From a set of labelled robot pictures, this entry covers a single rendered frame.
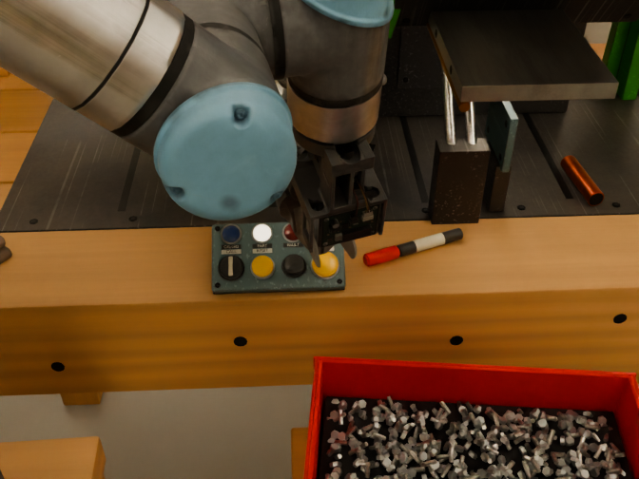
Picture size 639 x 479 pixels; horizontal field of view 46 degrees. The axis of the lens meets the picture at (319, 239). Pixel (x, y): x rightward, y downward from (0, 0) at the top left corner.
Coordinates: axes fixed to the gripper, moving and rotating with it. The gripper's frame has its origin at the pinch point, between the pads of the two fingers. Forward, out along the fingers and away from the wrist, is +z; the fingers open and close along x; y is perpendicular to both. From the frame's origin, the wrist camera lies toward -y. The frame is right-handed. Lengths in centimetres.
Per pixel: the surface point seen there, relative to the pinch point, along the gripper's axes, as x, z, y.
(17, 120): -33, 23, -52
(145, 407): -29, 111, -41
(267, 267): -5.3, 5.4, -1.7
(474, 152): 21.6, 1.1, -7.4
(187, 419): -19, 110, -34
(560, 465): 14.3, 4.3, 28.3
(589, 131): 49, 17, -19
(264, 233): -4.5, 4.6, -5.9
